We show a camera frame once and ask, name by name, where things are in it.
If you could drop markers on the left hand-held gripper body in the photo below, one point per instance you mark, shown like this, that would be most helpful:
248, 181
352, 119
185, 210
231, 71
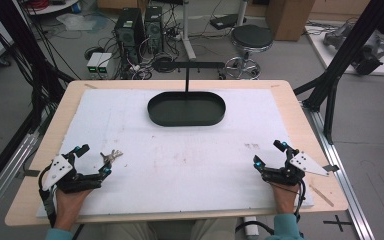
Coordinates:
60, 168

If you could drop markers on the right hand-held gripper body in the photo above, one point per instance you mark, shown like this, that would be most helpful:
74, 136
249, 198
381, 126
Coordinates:
306, 164

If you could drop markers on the bunch of silver keys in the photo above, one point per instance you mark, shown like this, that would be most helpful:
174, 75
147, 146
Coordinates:
111, 156

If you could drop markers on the black oval tray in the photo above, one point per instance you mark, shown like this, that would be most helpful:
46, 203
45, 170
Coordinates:
186, 109

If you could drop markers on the person's left hand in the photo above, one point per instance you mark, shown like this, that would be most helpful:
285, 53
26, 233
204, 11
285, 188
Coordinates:
67, 205

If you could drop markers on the person's right hand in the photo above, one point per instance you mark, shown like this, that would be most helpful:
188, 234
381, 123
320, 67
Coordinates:
286, 198

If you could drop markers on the grey tape piece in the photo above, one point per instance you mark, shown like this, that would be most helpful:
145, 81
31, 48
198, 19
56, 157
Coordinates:
30, 173
331, 168

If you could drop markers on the thin wooden stick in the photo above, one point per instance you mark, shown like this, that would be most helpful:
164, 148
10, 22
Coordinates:
322, 195

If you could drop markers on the person's left leg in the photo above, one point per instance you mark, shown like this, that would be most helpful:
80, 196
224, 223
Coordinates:
130, 231

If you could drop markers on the person's leg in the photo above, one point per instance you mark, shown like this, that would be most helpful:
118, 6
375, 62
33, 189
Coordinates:
130, 231
213, 230

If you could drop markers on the white plastic bar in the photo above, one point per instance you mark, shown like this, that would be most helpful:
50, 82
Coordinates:
251, 227

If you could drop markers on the white foam board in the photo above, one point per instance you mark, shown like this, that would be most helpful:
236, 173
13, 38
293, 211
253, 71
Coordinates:
180, 160

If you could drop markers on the person's right leg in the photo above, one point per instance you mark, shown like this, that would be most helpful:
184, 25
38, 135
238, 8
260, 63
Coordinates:
213, 230

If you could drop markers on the white box with green display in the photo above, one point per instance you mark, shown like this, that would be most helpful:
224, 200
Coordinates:
94, 62
105, 63

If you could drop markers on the white platform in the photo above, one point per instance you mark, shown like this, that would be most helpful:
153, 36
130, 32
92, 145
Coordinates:
333, 56

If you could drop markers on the black round stool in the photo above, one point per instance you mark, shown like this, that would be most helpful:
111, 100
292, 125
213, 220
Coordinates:
251, 39

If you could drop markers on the black T-shaped stand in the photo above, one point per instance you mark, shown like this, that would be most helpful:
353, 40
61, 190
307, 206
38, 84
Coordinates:
187, 75

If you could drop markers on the large black computer tower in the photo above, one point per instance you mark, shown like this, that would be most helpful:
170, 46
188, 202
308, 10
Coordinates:
129, 31

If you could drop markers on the cardboard box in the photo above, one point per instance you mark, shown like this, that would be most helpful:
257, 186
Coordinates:
288, 18

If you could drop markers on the clear plastic sheet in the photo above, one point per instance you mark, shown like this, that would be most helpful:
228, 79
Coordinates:
80, 22

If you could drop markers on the grey machine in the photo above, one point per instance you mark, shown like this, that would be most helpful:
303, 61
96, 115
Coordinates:
363, 46

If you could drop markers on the flat black device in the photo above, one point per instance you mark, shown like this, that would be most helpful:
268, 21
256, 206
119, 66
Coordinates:
225, 21

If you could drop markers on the white desk leg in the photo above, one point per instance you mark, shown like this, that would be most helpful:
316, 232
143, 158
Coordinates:
242, 11
187, 30

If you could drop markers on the small black computer tower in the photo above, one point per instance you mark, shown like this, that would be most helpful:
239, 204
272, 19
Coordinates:
153, 26

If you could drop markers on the round white table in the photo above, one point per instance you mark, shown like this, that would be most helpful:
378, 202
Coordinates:
51, 7

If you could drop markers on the aluminium rail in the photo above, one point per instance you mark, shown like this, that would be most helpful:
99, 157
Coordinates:
3, 180
343, 186

